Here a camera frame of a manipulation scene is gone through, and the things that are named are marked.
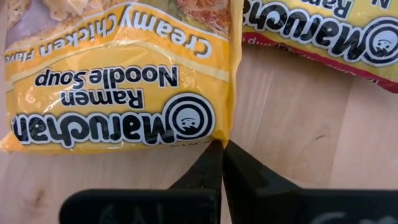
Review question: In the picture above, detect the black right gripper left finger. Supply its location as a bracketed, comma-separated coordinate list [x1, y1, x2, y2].
[58, 139, 224, 224]

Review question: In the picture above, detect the lime chili shrimp ramen pack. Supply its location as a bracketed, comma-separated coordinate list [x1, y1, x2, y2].
[241, 0, 398, 94]

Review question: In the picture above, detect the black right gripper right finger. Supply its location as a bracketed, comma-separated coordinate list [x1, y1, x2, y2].
[222, 139, 398, 224]

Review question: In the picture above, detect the yellow creamy chicken ramen pack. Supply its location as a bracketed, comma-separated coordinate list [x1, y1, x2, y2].
[0, 0, 243, 155]

